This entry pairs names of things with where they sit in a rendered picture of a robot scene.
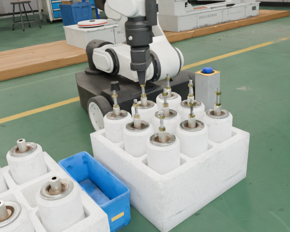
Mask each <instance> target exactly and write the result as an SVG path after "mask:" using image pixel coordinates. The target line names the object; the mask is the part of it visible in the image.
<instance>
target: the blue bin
mask: <svg viewBox="0 0 290 232"><path fill-rule="evenodd" d="M58 165H59V166H60V167H61V168H62V169H63V170H64V171H65V172H66V173H67V174H68V175H69V176H70V177H71V178H72V180H73V181H75V182H76V183H77V184H78V186H79V187H80V188H81V189H82V191H84V192H85V193H86V194H87V195H88V196H89V197H90V198H91V199H92V200H93V201H94V202H95V203H96V204H97V205H98V206H99V207H100V208H101V209H102V210H103V211H104V212H105V213H106V214H107V216H108V222H109V227H110V232H116V231H118V230H119V229H121V228H123V227H124V226H126V225H127V224H129V223H130V222H131V215H130V199H129V196H130V189H129V188H128V187H127V186H126V185H125V184H124V183H123V182H121V181H120V180H119V179H118V178H117V177H116V176H115V175H113V174H112V173H111V172H110V171H109V170H108V169H106V168H105V167H104V166H103V165H102V164H100V163H99V162H98V161H97V160H96V159H95V158H93V157H92V156H91V155H90V154H89V153H87V152H86V151H82V152H80V153H77V154H75V155H72V156H70V157H68V158H65V159H63V160H60V161H59V162H58Z"/></svg>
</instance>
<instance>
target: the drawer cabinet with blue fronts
mask: <svg viewBox="0 0 290 232"><path fill-rule="evenodd" d="M61 1H62V0H49V3H50V8H51V12H52V19H53V21H52V23H58V22H62V21H63V20H62V16H61V11H60V7H59V6H58V5H59V4H61V3H62V2H61ZM69 1H70V2H73V0H69ZM41 3H42V8H43V12H48V10H47V5H46V0H41ZM44 17H45V19H46V21H47V22H51V21H50V19H49V15H45V14H44Z"/></svg>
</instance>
